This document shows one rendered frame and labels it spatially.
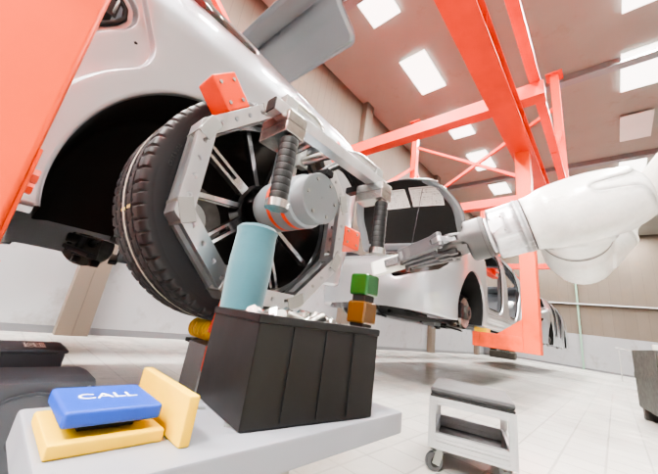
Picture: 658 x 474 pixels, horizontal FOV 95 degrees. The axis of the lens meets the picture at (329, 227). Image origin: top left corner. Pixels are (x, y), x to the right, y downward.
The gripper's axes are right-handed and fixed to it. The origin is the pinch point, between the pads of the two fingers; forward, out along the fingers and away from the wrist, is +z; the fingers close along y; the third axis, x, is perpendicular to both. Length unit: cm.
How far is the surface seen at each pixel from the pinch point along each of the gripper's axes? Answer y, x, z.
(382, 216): -10.0, -16.8, 3.3
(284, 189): 23.1, -11.3, 7.3
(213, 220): -7, -42, 76
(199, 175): 28.1, -22.1, 27.9
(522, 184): -350, -175, -48
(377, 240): -9.6, -10.7, 5.6
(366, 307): 9.0, 9.4, 1.4
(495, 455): -106, 55, 13
